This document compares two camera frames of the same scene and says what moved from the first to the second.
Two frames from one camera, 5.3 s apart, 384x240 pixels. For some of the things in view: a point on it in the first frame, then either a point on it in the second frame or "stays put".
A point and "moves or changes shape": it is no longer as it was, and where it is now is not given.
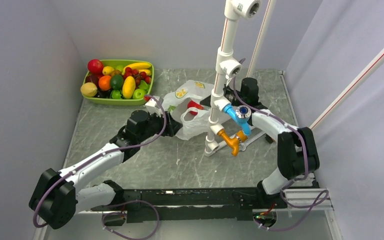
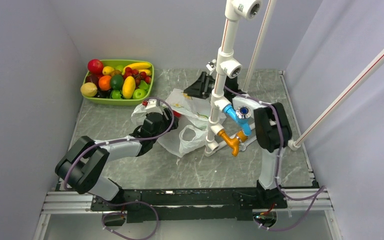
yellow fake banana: x=141 y=67 stays put
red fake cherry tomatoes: x=138 y=76 stays put
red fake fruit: x=192 y=104 -> x=176 y=114
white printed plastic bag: x=195 y=124 moves or changes shape
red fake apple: x=95 y=66 stays put
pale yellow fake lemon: x=88 y=89 stays put
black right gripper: x=207 y=101 -> x=199 y=89
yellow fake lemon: x=107 y=70 stays put
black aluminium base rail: x=176 y=204 stays put
